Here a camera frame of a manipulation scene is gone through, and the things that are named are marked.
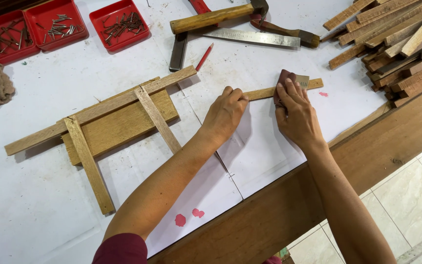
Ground person's left hand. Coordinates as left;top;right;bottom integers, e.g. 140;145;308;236
201;86;249;142

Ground person's right hand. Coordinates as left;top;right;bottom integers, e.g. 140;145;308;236
274;78;326;148

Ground thin light wooden stick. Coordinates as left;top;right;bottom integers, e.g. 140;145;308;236
243;78;324;102

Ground brown sandpaper piece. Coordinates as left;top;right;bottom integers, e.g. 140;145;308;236
273;69;310;108

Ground red pencil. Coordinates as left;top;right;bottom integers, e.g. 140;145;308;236
195;43;215;72

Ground white paper sheet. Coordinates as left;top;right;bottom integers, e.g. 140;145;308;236
143;152;244;258
176;71;389;199

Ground steel try square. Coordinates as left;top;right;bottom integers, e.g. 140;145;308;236
169;27;302;73

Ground short wooden cross slat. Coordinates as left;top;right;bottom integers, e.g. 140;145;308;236
134;85;182;155
63;115;116;215

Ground flat wooden board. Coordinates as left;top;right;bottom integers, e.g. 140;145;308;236
61;76;179;166

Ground brown wooden table edge beam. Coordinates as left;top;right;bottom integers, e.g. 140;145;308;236
148;79;422;264

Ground heap of dark short nails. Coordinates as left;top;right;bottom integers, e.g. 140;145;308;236
102;12;146;47

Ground red plastic tray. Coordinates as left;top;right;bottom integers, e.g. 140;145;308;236
0;10;42;66
89;0;151;52
24;0;89;51

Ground long wooden slat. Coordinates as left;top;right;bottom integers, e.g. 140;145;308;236
4;65;198;157

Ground pile of wooden sticks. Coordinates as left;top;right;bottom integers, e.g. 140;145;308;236
322;0;422;109

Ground heap of shiny steel nails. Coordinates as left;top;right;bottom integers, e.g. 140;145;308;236
36;14;84;44

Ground maroon sleeve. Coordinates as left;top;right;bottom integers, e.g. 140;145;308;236
92;233;149;264

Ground heap of dark long nails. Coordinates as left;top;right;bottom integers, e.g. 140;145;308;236
0;23;33;55

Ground wooden handled hammer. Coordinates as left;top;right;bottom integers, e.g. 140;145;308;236
169;0;270;35

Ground brown wooden handled chisel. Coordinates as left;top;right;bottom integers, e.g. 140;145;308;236
249;15;321;49

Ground red handled tool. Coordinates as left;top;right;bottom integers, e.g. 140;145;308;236
188;0;219;28

